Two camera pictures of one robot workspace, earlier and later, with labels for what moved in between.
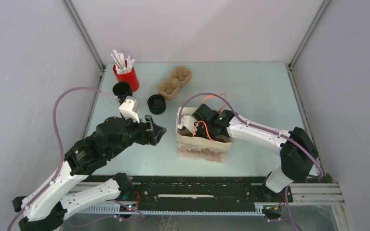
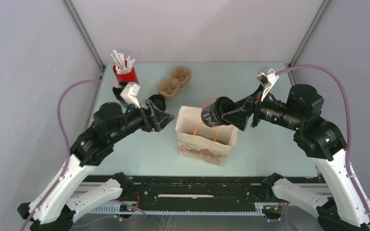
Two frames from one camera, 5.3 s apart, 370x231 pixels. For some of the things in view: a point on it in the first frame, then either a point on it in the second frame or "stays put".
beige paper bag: (198, 147) stays put
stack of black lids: (156, 104) stays put
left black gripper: (154, 134) to (155, 119)
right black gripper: (197, 126) to (244, 107)
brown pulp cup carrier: (168, 89) stays put
